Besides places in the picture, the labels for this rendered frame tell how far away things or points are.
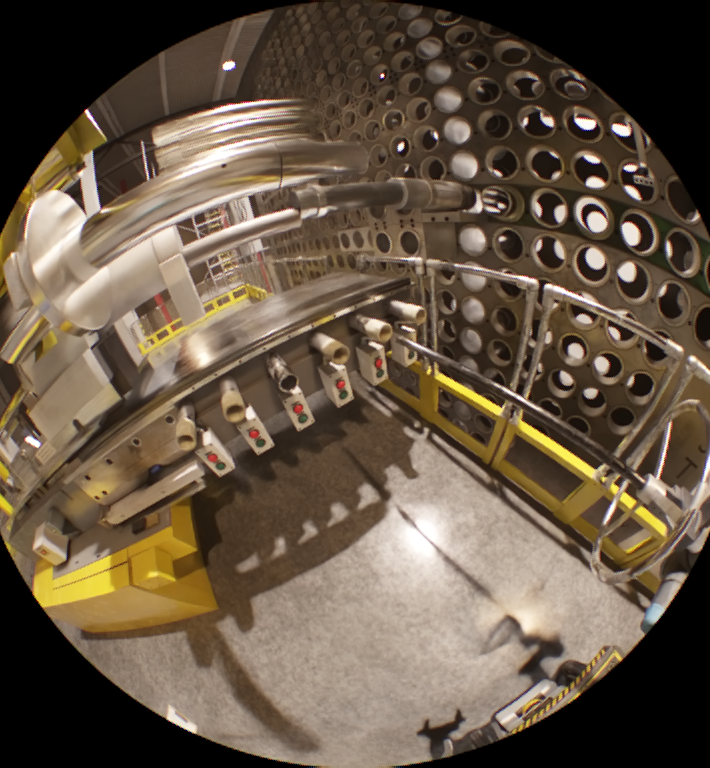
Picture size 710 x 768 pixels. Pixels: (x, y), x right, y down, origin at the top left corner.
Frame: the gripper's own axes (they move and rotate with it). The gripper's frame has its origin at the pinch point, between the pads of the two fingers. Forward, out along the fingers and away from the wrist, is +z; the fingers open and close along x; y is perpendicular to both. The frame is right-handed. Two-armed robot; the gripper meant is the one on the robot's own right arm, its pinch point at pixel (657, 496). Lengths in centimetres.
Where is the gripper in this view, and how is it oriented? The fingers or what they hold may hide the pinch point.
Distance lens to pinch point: 62.6
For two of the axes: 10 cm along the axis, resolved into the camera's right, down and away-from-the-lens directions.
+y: 0.5, 8.4, 5.4
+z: -5.5, -4.3, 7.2
